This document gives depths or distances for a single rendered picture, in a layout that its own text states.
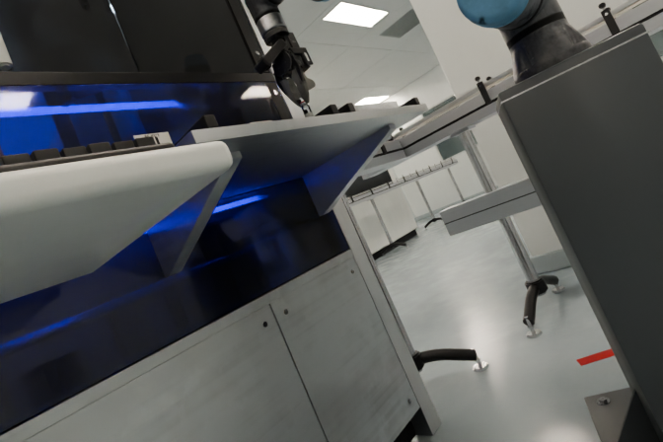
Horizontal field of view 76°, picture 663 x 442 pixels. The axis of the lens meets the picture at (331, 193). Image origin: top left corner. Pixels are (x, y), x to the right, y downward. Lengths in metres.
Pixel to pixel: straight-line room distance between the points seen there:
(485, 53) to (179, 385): 2.12
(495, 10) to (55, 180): 0.72
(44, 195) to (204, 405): 0.70
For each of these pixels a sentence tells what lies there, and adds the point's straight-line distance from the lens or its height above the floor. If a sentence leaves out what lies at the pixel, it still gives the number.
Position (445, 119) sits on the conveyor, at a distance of 1.91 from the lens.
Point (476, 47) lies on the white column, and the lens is 2.51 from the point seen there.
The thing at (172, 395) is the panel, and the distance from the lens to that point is 0.94.
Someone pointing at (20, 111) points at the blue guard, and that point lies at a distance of 1.01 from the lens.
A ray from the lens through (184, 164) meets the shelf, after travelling 0.39.
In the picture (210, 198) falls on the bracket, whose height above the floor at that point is 0.81.
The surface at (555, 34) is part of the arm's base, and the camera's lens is 0.97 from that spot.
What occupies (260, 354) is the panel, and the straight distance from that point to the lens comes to 1.05.
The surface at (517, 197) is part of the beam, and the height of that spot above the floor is 0.49.
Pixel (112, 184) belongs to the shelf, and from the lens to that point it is 0.36.
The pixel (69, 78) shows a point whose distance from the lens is 1.08.
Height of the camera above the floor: 0.68
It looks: 4 degrees up
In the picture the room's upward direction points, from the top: 24 degrees counter-clockwise
